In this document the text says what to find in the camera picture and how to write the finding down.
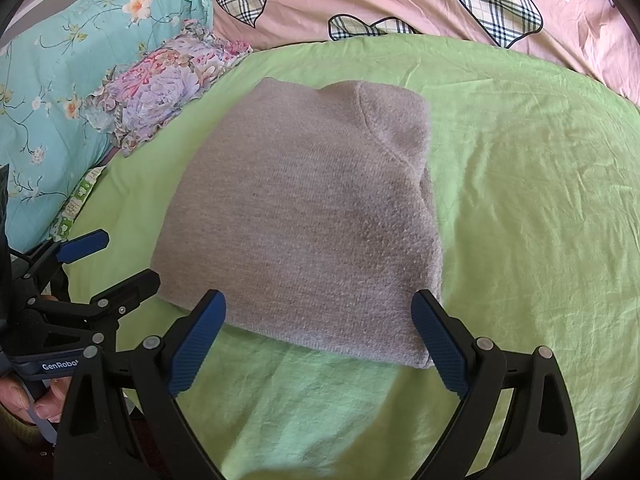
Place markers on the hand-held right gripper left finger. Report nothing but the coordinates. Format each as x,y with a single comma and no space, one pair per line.
197,345

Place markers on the grey knit sweater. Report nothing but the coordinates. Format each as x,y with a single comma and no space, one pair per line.
300,210

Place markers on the green white patterned cloth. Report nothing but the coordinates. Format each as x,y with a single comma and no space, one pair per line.
75,202

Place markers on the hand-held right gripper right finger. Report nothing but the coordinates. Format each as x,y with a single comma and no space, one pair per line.
442,345

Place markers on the teal floral pillow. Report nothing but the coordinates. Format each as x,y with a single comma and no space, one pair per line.
50,85

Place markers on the light green bed sheet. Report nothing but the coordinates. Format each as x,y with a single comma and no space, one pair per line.
525,210

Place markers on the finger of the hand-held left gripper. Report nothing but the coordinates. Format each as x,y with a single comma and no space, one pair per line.
82,248
127,290

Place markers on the person's left hand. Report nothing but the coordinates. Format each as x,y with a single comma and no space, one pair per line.
47,405

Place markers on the purple floral ruffled pillow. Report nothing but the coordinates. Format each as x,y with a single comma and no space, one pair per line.
160,85

